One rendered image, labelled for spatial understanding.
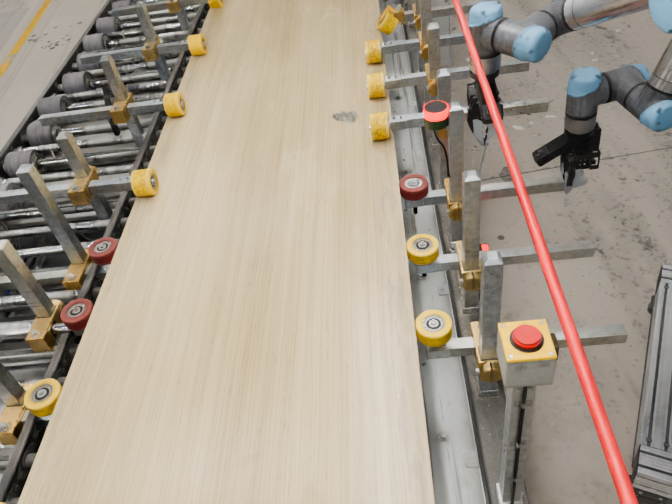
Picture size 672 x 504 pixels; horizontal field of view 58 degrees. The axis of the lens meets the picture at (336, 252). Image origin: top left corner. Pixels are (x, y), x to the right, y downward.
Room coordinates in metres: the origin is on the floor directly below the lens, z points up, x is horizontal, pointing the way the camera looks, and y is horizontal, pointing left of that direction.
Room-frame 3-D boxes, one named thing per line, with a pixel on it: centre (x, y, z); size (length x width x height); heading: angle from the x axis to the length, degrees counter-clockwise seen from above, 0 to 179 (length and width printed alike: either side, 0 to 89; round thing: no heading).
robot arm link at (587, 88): (1.27, -0.67, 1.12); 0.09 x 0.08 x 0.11; 94
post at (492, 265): (0.78, -0.28, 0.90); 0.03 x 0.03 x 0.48; 82
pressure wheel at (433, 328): (0.83, -0.18, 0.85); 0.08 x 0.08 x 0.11
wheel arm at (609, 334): (0.80, -0.37, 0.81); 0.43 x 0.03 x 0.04; 82
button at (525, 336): (0.52, -0.24, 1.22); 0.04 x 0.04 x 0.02
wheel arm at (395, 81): (1.80, -0.48, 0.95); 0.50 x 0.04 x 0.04; 82
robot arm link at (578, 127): (1.27, -0.67, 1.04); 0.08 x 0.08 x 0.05
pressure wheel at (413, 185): (1.33, -0.25, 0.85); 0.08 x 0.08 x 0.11
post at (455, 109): (1.27, -0.35, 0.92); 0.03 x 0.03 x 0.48; 82
